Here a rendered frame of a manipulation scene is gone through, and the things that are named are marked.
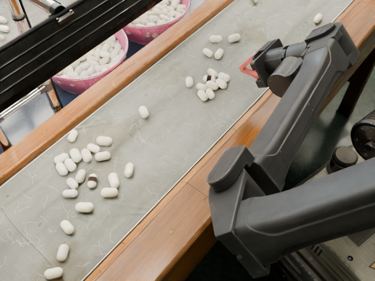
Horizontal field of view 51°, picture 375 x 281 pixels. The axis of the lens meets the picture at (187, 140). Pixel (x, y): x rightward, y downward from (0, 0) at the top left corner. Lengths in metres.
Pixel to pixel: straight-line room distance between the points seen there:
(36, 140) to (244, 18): 0.72
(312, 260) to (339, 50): 0.70
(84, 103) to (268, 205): 0.68
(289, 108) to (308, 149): 1.32
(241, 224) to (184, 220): 0.39
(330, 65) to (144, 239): 0.47
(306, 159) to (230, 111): 0.92
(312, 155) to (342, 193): 1.51
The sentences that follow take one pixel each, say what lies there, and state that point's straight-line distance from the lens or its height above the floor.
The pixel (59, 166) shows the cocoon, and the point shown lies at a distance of 0.94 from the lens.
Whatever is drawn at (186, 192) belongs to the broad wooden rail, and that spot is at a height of 0.76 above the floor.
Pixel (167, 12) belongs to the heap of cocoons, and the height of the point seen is 0.74.
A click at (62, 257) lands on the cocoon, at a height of 0.76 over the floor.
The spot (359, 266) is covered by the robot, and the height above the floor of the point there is 0.47.
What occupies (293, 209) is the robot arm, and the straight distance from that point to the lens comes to 0.42.
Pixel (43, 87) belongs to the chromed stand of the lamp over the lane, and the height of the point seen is 0.85.
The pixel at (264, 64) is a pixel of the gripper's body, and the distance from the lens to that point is 0.87.
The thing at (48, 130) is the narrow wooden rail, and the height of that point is 0.76.
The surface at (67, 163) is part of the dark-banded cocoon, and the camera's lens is 0.94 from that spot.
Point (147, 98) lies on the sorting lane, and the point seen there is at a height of 0.74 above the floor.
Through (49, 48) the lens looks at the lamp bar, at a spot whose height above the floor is 1.08.
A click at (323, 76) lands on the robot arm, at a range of 0.68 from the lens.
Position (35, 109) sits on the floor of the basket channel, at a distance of 1.19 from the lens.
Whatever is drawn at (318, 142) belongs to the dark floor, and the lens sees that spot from 1.96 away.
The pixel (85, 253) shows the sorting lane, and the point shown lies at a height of 0.74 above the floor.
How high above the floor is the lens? 1.51
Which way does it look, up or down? 53 degrees down
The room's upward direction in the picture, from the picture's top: 1 degrees counter-clockwise
